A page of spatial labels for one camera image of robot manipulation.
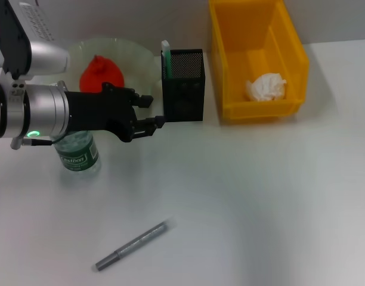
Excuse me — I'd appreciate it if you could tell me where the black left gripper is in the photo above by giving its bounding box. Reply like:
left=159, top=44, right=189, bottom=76
left=64, top=82, right=166, bottom=142

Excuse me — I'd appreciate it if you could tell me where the green utility knife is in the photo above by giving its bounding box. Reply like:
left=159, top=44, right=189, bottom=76
left=160, top=40, right=174, bottom=81

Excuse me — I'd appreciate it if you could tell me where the red tomato-shaped toy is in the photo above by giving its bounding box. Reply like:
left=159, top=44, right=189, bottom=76
left=79, top=54, right=125, bottom=94

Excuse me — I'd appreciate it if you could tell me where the clear green-label water bottle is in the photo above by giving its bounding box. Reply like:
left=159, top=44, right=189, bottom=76
left=50, top=130, right=102, bottom=179

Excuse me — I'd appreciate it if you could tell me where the white paper ball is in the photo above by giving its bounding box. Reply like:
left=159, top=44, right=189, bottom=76
left=245, top=72, right=288, bottom=102

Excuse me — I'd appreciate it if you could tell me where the grey marker pen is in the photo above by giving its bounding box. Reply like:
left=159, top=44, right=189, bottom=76
left=95, top=217, right=178, bottom=272

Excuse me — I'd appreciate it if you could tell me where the black mesh pen holder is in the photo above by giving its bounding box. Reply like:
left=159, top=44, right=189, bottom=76
left=160, top=49, right=207, bottom=123

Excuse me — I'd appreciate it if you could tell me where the wavy green glass fruit plate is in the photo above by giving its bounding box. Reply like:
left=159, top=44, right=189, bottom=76
left=63, top=37, right=162, bottom=120

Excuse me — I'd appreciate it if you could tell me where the yellow plastic bin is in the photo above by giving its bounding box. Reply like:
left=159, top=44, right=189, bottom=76
left=208, top=0, right=310, bottom=125

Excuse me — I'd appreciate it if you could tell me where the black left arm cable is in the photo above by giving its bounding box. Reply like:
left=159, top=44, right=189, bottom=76
left=21, top=133, right=66, bottom=147

